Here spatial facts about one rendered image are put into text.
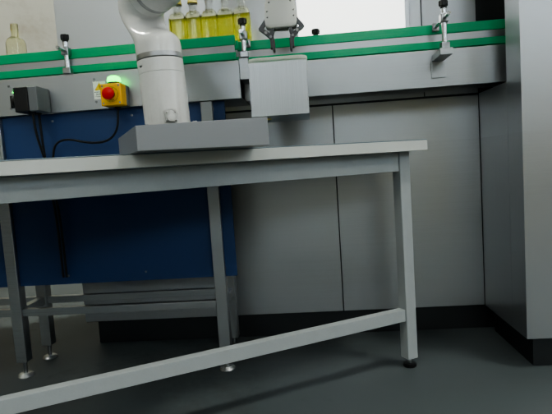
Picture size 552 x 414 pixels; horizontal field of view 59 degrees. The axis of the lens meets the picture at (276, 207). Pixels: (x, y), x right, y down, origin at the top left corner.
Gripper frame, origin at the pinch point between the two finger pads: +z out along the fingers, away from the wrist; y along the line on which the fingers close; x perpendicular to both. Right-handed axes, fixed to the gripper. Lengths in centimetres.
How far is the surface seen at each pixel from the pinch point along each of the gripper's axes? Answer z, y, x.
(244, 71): 6.5, 13.1, -2.6
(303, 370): 108, 0, -1
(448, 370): 108, -47, 3
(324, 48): -1.3, -14.1, -14.0
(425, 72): 10.1, -47.3, -11.6
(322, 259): 76, -9, -33
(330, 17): -15.8, -17.6, -30.1
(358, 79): 10.5, -24.7, -11.8
